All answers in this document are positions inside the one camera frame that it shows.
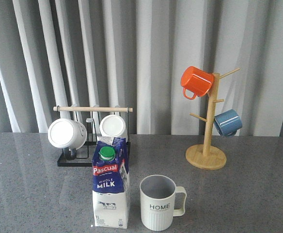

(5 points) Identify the Pascual whole milk carton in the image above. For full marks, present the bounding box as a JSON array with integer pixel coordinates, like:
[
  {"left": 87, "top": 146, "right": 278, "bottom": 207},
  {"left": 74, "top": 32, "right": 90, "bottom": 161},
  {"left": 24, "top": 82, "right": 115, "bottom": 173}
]
[{"left": 92, "top": 137, "right": 130, "bottom": 229}]

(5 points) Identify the cream HOME mug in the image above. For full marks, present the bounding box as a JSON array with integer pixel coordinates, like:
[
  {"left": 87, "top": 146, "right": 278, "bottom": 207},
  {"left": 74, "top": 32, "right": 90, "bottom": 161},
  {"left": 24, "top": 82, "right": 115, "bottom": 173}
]
[{"left": 140, "top": 175, "right": 187, "bottom": 231}]

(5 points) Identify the white ribbed mug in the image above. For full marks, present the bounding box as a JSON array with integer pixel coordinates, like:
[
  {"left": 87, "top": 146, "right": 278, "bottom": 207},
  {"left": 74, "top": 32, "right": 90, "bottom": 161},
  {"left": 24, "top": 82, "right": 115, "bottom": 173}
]
[{"left": 99, "top": 115, "right": 127, "bottom": 138}]

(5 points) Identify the orange mug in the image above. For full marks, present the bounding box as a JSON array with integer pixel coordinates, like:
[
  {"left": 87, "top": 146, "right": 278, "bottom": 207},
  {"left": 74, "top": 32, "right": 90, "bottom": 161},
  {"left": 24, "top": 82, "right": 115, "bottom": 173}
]
[{"left": 181, "top": 66, "right": 215, "bottom": 100}]

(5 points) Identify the wooden mug tree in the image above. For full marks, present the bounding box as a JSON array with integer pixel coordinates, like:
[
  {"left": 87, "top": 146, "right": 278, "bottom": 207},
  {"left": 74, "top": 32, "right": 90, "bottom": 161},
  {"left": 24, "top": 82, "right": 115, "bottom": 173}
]
[{"left": 186, "top": 68, "right": 240, "bottom": 170}]

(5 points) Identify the blue mug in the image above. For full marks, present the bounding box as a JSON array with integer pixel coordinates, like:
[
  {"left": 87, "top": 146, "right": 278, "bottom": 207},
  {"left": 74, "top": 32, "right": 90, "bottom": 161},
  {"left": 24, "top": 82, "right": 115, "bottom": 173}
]
[{"left": 214, "top": 109, "right": 243, "bottom": 137}]

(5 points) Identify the grey white curtain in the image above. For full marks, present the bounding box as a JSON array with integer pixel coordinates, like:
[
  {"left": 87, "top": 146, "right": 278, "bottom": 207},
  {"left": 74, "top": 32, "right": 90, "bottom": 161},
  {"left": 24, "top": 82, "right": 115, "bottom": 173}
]
[{"left": 0, "top": 0, "right": 283, "bottom": 136}]

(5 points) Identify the white round mug dark handle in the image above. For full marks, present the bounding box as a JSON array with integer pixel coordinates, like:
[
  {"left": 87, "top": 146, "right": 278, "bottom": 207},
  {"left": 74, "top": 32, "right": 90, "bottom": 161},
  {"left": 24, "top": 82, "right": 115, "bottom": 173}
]
[{"left": 47, "top": 118, "right": 87, "bottom": 160}]

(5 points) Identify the black wire mug rack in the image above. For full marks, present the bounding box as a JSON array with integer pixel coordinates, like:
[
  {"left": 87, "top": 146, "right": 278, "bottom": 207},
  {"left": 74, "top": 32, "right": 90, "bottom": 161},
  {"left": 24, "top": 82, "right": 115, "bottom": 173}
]
[{"left": 53, "top": 106, "right": 133, "bottom": 167}]

